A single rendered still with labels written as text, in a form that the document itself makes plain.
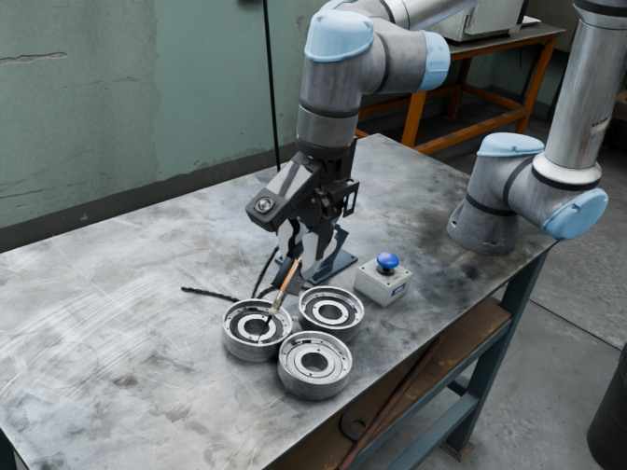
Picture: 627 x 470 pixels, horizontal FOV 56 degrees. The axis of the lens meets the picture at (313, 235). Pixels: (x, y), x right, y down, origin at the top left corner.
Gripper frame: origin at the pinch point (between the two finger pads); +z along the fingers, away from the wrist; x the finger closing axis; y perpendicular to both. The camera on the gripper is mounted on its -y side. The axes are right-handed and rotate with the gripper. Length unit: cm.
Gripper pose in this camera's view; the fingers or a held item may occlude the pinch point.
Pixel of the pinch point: (295, 269)
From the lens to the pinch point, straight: 85.2
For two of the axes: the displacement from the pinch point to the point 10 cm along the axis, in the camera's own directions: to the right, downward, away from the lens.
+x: -7.5, -4.4, 4.9
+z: -1.3, 8.4, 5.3
